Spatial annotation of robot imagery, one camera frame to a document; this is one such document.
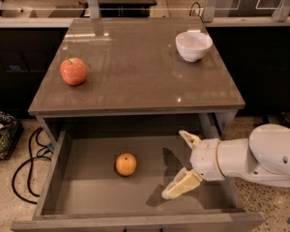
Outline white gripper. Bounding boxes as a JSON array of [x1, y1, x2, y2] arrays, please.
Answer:
[[161, 130, 225, 200]]

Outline orange fruit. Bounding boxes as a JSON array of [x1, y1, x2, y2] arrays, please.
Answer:
[[115, 153, 137, 176]]

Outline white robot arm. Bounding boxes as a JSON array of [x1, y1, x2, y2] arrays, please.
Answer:
[[161, 124, 290, 199]]

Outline open grey top drawer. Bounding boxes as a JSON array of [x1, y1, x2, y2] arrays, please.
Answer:
[[11, 113, 266, 232]]

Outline black stand with caster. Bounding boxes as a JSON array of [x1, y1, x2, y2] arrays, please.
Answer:
[[253, 112, 290, 129]]

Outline white ceramic bowl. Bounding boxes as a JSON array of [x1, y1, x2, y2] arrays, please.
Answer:
[[175, 30, 214, 62]]

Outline red apple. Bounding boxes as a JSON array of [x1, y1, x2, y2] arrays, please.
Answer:
[[60, 57, 87, 86]]

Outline dark desk behind glass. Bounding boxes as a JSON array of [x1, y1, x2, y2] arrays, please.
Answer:
[[78, 0, 158, 18]]

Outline patterned basket with items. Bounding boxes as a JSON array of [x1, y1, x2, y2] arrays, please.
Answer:
[[0, 111, 23, 160]]

